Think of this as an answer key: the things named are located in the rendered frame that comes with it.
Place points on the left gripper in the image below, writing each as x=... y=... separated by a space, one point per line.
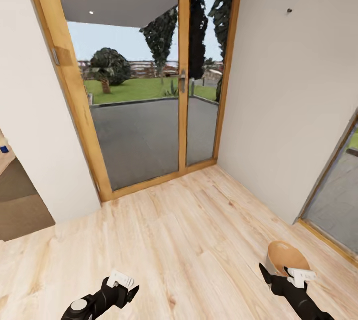
x=118 y=295

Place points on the trash can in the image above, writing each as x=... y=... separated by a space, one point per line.
x=279 y=257

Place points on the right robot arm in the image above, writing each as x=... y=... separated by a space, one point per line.
x=294 y=289

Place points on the door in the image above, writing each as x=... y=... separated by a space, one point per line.
x=146 y=83

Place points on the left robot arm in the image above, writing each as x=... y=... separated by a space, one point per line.
x=112 y=292

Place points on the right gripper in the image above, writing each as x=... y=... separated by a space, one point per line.
x=282 y=287

